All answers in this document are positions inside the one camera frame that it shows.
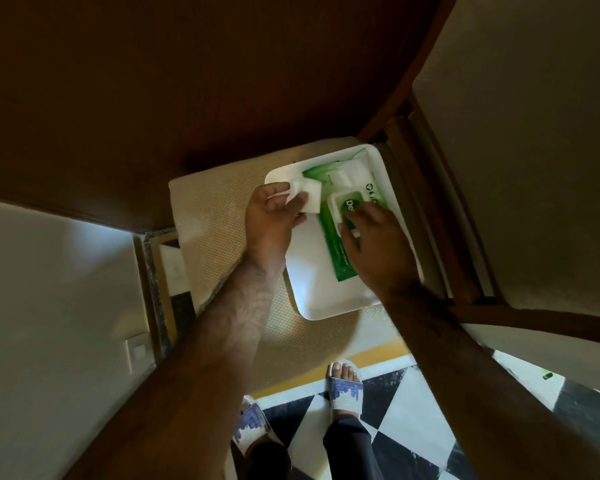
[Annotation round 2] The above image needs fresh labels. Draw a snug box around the white wall switch plate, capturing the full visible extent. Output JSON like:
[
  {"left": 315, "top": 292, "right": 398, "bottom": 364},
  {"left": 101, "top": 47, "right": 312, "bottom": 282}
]
[{"left": 125, "top": 333, "right": 155, "bottom": 375}]

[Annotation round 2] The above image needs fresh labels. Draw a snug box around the person's left leg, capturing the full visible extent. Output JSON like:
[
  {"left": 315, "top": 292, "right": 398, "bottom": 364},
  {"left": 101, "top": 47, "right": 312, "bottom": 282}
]
[{"left": 239, "top": 439, "right": 294, "bottom": 480}]

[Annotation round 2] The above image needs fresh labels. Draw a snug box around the beige chair backrest cushion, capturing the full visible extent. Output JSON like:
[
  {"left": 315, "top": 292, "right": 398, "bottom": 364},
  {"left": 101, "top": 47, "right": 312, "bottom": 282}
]
[{"left": 411, "top": 0, "right": 600, "bottom": 320}]

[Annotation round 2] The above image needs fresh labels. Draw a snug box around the person's right forearm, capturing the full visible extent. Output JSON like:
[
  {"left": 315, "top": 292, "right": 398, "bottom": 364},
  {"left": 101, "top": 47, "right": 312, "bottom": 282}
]
[{"left": 381, "top": 284, "right": 600, "bottom": 480}]

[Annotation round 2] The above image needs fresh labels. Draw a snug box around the person's blue-white slipper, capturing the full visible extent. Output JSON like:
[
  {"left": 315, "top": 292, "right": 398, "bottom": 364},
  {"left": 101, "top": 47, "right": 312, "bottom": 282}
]
[
  {"left": 328, "top": 361, "right": 365, "bottom": 423},
  {"left": 232, "top": 395, "right": 272, "bottom": 458}
]

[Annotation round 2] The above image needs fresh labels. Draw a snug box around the white rectangular tray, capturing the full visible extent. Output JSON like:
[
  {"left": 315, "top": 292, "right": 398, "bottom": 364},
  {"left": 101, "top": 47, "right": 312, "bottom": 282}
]
[{"left": 264, "top": 144, "right": 426, "bottom": 322}]

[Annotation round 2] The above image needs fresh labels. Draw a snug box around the white wet wipe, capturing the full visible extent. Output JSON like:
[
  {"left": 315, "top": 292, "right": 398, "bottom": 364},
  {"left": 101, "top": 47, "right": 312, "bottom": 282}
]
[{"left": 279, "top": 177, "right": 324, "bottom": 214}]

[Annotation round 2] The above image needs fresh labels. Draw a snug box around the person's right blue-white slipper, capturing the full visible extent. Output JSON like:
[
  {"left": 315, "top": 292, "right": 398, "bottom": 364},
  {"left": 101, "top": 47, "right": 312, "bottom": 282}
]
[{"left": 328, "top": 361, "right": 365, "bottom": 423}]

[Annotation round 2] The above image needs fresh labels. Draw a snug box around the person's left blue-white slipper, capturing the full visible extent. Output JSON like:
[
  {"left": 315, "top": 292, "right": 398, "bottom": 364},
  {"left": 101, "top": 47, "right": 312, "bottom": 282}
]
[{"left": 232, "top": 395, "right": 272, "bottom": 458}]

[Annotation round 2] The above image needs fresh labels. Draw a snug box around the person's right leg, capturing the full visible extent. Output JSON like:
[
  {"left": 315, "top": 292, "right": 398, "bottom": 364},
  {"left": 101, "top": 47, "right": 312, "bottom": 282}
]
[{"left": 322, "top": 414, "right": 385, "bottom": 480}]

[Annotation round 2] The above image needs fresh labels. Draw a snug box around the beige chair seat cushion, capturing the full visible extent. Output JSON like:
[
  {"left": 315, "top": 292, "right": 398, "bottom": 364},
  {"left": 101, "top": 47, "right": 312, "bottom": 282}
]
[{"left": 168, "top": 136, "right": 449, "bottom": 396}]

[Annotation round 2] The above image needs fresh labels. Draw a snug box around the person's left hand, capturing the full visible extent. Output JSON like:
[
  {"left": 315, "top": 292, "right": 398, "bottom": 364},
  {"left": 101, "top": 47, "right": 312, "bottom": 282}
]
[{"left": 244, "top": 182, "right": 309, "bottom": 276}]

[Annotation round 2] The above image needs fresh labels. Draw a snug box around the wooden chair frame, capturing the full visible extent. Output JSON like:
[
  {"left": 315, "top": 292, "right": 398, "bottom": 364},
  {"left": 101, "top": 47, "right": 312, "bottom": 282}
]
[{"left": 357, "top": 95, "right": 600, "bottom": 348}]

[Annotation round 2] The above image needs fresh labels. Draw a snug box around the person's right hand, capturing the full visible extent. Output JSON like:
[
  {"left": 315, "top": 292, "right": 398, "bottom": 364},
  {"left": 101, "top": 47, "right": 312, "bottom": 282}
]
[{"left": 337, "top": 202, "right": 424, "bottom": 301}]

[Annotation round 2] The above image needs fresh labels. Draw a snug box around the person's left forearm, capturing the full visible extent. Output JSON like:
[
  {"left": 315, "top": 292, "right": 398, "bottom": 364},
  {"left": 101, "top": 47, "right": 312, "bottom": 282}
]
[{"left": 64, "top": 255, "right": 289, "bottom": 480}]

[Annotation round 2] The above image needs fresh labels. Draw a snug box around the green wet wipes packet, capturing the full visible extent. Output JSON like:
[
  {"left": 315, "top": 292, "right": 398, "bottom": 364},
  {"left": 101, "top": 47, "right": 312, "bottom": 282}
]
[{"left": 302, "top": 162, "right": 399, "bottom": 283}]

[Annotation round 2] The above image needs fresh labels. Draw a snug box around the person's leg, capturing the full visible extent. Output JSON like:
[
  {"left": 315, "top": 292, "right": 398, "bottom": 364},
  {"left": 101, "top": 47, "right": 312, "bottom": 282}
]
[
  {"left": 322, "top": 414, "right": 385, "bottom": 480},
  {"left": 239, "top": 439, "right": 294, "bottom": 480}
]

